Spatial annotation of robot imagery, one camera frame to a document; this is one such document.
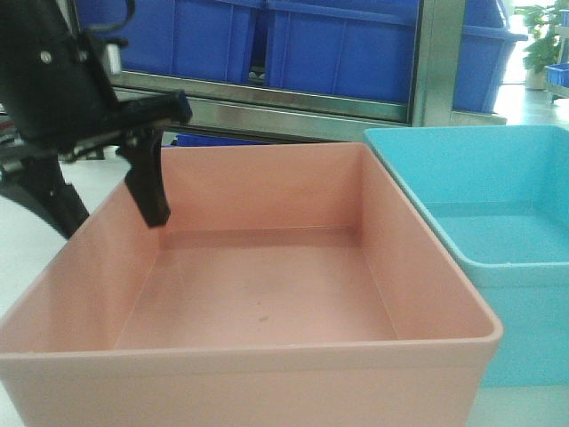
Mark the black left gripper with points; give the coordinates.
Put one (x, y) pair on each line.
(58, 95)

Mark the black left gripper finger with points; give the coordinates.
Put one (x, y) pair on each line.
(144, 180)

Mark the pink plastic box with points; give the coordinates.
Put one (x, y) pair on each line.
(293, 285)

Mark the light blue plastic box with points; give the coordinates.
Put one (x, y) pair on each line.
(497, 198)

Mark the blue bin under shelf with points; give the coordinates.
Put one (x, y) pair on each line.
(197, 140)

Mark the stainless steel shelf rack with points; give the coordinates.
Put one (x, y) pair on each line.
(275, 115)

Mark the blue storage bin at left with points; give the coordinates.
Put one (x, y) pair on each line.
(209, 40)

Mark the large blue storage bin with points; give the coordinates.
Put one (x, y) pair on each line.
(356, 49)

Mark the green potted plant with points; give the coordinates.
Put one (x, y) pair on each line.
(540, 20)

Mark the small blue bin lower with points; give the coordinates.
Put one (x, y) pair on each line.
(558, 74)

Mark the blue bin behind post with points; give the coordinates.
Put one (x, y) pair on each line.
(486, 45)

